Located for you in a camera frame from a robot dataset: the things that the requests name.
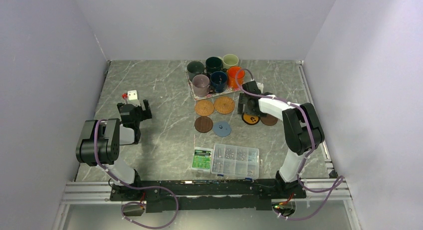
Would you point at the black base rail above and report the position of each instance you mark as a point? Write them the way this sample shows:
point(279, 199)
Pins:
point(159, 196)

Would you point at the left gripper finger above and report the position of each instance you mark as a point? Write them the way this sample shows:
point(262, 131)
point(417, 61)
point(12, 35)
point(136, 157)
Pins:
point(146, 112)
point(125, 109)

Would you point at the blue smiley coaster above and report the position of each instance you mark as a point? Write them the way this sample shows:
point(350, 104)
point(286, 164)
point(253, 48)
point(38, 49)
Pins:
point(221, 128)

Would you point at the cream mug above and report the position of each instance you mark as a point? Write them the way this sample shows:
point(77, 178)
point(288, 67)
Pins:
point(230, 60)

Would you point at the green label small box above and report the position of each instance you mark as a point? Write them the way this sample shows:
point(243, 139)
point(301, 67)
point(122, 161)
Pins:
point(202, 160)

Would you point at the dark wood coaster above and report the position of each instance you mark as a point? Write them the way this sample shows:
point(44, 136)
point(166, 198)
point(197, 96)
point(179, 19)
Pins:
point(269, 120)
point(203, 124)

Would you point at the floral tray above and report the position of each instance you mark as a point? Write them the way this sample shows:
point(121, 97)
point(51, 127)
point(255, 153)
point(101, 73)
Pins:
point(228, 90)

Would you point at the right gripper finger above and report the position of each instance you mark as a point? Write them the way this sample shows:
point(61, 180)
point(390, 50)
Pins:
point(253, 109)
point(240, 108)

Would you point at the navy blue mug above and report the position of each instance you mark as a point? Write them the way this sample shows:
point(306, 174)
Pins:
point(218, 81)

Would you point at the aluminium frame rail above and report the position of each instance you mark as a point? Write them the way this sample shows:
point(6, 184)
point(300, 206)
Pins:
point(91, 193)

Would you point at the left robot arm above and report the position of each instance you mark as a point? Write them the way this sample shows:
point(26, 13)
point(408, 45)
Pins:
point(100, 141)

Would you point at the grey mug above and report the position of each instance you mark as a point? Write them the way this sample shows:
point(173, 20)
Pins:
point(195, 68)

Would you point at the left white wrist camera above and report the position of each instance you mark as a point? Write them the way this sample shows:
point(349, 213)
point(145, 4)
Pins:
point(131, 96)

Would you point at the black orange round coaster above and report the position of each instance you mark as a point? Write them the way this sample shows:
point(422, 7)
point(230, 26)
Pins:
point(250, 119)

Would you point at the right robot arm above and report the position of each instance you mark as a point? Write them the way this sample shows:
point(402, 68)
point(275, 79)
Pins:
point(302, 130)

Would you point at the lilac mug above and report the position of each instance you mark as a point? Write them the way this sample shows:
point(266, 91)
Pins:
point(202, 85)

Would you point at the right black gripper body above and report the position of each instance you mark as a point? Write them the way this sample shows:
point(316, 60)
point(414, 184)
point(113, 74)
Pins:
point(243, 100)

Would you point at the dark green mug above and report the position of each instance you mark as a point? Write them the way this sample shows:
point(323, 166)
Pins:
point(214, 64)

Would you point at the clear plastic screw organizer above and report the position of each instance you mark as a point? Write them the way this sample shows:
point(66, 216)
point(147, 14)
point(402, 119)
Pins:
point(235, 161)

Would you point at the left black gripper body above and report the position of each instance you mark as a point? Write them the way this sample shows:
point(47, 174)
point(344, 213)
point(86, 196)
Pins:
point(139, 114)

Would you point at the orange mug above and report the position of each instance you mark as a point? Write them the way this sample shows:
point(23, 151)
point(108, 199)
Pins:
point(235, 74)

